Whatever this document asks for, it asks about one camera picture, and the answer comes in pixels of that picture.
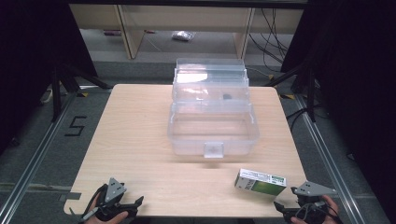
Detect person's left hand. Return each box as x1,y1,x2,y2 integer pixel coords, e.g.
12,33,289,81
83,210,129,224

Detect black metal stand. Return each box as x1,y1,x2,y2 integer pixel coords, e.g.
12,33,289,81
264,62,326,124
49,63,113,123

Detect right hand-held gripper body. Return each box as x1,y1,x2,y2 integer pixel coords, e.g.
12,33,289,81
290,180,338,224

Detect clear plastic bag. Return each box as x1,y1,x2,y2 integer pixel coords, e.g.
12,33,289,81
171,30,196,42

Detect aluminium floor rail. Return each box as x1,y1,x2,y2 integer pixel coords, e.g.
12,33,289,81
0,90,78,224
293,93,363,224

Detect black floor cables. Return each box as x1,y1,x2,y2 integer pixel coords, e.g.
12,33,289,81
247,7,291,73

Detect clear plastic storage box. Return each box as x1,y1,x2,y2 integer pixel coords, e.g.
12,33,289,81
166,57,261,160

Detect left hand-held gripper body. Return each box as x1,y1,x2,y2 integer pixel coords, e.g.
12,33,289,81
90,176,136,222

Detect person's right hand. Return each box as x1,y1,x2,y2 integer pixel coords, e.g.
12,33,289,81
290,194,341,224

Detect green and white carton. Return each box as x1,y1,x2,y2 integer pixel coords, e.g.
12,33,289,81
233,168,288,197

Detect white cable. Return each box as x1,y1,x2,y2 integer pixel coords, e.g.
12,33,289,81
39,88,54,105

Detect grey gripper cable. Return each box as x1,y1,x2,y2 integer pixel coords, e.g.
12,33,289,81
68,206,102,224
294,200,340,223

